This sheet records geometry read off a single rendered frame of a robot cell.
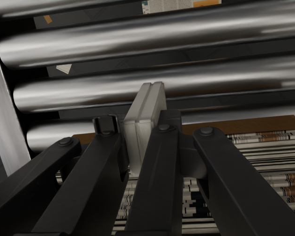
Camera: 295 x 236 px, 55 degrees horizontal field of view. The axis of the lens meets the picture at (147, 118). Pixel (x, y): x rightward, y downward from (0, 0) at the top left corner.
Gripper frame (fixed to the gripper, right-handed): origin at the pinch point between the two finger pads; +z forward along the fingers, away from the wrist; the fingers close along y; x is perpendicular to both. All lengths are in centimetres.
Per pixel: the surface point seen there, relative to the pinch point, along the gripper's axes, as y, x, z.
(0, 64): -22.1, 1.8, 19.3
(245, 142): 7.8, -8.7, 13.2
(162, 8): -6, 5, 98
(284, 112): 13.8, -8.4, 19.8
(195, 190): 2.2, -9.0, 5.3
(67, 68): -49, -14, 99
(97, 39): -8.3, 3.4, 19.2
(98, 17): -32, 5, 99
